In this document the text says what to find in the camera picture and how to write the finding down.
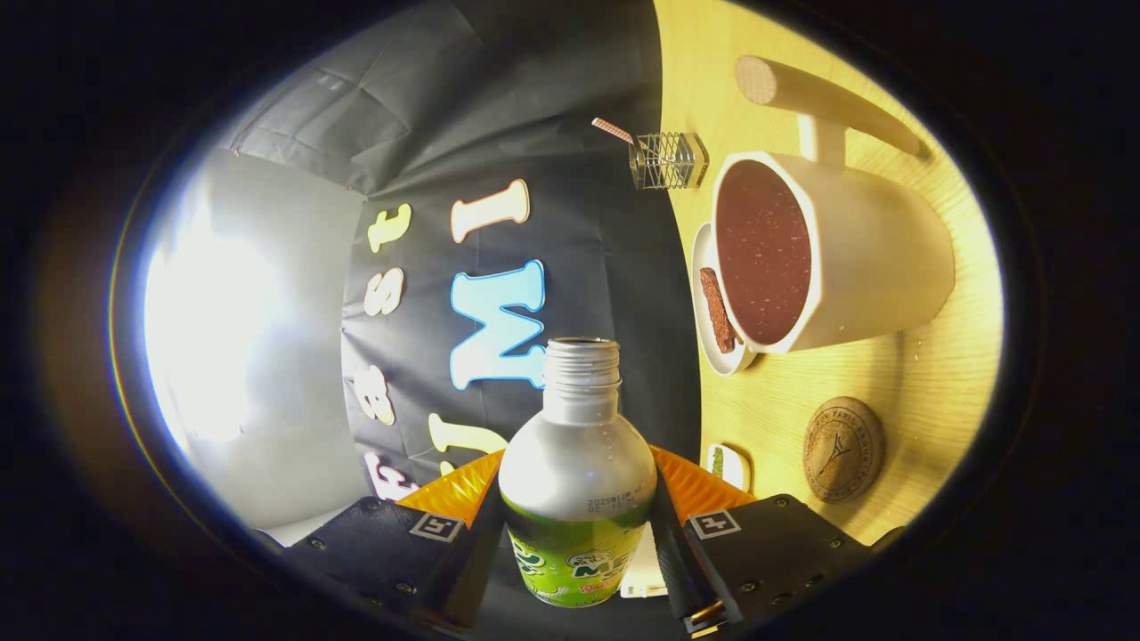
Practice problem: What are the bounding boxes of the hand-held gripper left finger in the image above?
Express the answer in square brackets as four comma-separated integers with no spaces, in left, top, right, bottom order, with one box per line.
[283,450,510,629]

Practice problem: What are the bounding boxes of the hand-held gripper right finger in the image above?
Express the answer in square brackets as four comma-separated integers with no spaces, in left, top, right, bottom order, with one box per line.
[646,445,905,637]

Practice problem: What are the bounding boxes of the silver green juice bottle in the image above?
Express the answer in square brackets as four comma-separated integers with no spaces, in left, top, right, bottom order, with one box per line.
[498,337,658,609]

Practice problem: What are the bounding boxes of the round cork coaster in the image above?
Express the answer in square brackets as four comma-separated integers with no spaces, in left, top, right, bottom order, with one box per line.
[803,397,886,505]

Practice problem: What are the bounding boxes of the white cup with wooden handle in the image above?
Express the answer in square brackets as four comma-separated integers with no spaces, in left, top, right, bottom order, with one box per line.
[712,55,956,354]

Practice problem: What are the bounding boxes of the white toaster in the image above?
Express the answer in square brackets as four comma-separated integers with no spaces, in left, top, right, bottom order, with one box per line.
[621,525,669,599]

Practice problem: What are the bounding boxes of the white divided dish of beans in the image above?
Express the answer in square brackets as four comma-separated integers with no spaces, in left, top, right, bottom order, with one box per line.
[708,443,752,492]

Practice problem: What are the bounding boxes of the white round plate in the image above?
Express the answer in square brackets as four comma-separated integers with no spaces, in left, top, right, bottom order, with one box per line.
[692,223,758,377]

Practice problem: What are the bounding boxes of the red-brown meat slice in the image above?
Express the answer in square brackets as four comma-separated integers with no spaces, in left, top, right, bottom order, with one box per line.
[700,267,740,354]

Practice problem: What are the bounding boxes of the wooden table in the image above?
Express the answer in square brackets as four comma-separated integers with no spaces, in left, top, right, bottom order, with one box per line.
[653,0,1006,546]

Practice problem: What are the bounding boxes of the black backdrop cloth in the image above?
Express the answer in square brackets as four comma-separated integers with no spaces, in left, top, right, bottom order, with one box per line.
[214,0,704,624]

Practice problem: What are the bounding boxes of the wire mesh holder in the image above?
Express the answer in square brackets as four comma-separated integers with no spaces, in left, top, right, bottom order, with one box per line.
[629,132,710,191]

